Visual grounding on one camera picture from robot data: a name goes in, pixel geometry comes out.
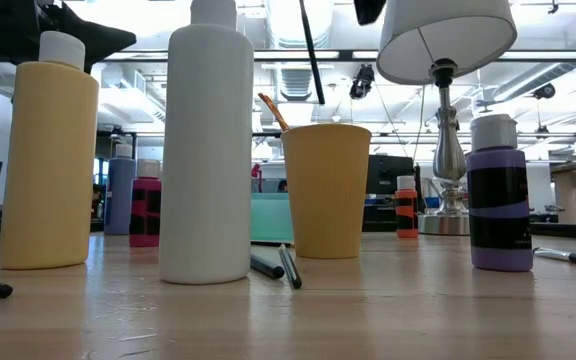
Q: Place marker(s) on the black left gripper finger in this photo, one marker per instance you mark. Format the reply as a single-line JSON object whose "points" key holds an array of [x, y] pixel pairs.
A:
{"points": [[97, 45], [95, 22]]}

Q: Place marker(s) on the large golden yellow paint bottle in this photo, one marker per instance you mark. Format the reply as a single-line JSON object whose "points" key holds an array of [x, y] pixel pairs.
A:
{"points": [[48, 165]]}

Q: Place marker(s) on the black paintbrush with orange tip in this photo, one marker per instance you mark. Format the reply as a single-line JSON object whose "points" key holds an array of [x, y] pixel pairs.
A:
{"points": [[274, 112]]}

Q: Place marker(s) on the large lavender paint bottle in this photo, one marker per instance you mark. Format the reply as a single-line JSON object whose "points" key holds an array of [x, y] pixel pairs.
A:
{"points": [[119, 195]]}

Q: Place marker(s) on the large white paint bottle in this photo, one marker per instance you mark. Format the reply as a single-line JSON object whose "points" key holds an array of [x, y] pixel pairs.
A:
{"points": [[207, 150]]}

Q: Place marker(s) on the small orange paint bottle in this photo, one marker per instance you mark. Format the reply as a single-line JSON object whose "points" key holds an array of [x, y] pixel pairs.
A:
{"points": [[407, 194]]}

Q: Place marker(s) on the small light purple paint bottle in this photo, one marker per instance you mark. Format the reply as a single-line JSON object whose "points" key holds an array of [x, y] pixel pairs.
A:
{"points": [[499, 160]]}

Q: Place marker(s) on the small magenta paint bottle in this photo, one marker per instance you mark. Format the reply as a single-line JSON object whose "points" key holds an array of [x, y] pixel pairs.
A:
{"points": [[144, 182]]}

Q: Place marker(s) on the overhead light bar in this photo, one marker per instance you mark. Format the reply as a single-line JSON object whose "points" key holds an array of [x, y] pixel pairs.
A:
{"points": [[143, 56]]}

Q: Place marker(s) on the black ceiling spotlight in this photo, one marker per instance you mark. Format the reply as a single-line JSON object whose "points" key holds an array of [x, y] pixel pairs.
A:
{"points": [[363, 80], [544, 91]]}

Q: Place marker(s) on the table lamp with white shade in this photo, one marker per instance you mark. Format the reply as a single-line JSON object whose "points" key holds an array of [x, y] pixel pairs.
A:
{"points": [[448, 30]]}

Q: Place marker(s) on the black cabinet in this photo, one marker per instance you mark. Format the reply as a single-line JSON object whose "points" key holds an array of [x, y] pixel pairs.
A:
{"points": [[383, 175]]}

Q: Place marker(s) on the yellow ribbed cup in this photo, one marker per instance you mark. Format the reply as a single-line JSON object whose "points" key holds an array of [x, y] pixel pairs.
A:
{"points": [[325, 200]]}

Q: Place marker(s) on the person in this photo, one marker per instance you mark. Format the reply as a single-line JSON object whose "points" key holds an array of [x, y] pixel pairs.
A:
{"points": [[282, 186]]}

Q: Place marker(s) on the green plastic tray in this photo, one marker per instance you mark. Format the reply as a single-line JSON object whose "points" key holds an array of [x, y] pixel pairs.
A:
{"points": [[270, 220]]}

